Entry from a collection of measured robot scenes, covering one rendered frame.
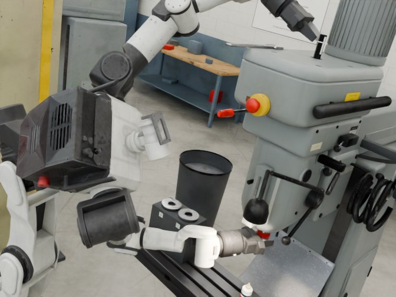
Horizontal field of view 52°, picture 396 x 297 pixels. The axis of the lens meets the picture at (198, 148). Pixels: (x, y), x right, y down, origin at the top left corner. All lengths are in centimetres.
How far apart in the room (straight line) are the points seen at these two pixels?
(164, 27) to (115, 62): 20
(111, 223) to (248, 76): 54
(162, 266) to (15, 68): 145
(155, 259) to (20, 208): 64
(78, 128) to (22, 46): 158
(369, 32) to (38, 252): 130
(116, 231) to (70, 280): 198
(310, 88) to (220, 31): 612
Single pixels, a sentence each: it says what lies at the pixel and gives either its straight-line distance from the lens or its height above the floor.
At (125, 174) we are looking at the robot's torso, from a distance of 112.
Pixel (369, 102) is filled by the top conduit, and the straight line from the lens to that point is 130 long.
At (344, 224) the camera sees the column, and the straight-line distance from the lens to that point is 174.
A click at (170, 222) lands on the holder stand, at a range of 175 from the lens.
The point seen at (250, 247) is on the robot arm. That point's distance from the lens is 142.
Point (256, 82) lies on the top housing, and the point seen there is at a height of 181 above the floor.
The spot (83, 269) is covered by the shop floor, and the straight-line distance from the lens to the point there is 314.
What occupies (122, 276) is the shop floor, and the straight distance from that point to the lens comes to 310.
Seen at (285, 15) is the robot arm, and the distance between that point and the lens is 126.
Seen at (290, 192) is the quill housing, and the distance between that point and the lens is 129.
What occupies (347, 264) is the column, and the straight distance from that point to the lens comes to 185.
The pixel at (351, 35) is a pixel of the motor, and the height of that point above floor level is 197.
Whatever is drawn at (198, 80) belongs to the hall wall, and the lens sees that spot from 747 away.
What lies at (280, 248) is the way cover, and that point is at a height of 102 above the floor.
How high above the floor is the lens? 203
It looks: 22 degrees down
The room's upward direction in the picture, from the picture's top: 12 degrees clockwise
